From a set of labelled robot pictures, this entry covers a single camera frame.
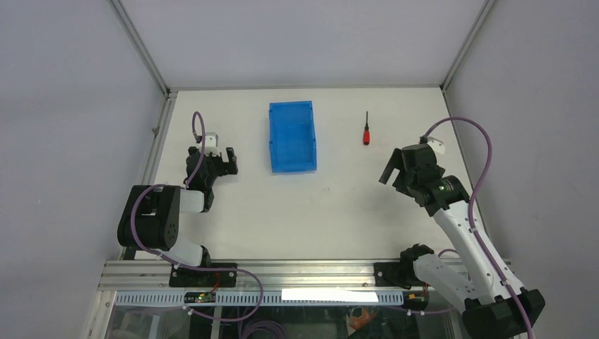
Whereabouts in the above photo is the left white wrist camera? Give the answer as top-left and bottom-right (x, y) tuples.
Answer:
(196, 132), (222, 157)

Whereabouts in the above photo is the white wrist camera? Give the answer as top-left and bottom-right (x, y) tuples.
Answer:
(196, 132), (222, 157)
(420, 136), (446, 155)

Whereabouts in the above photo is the purple cable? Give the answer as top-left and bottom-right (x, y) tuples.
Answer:
(130, 111), (264, 323)
(389, 117), (536, 339)

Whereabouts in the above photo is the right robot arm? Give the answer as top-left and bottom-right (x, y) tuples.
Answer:
(375, 143), (545, 338)

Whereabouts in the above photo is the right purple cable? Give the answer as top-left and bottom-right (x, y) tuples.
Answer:
(389, 117), (536, 339)

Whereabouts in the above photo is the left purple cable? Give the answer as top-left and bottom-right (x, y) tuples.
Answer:
(130, 111), (264, 323)

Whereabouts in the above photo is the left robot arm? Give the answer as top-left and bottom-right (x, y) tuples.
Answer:
(117, 146), (238, 289)

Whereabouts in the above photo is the red handled screwdriver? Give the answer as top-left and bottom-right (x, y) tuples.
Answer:
(362, 111), (371, 145)

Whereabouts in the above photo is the aluminium mounting rail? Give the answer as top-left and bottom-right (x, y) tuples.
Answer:
(97, 259), (379, 291)

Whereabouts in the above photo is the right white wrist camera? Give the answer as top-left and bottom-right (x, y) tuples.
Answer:
(420, 136), (446, 155)

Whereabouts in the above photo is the white slotted cable duct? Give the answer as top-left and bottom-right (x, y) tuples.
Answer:
(114, 288), (403, 308)

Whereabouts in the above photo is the blue plastic bin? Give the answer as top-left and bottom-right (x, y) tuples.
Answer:
(268, 101), (317, 174)

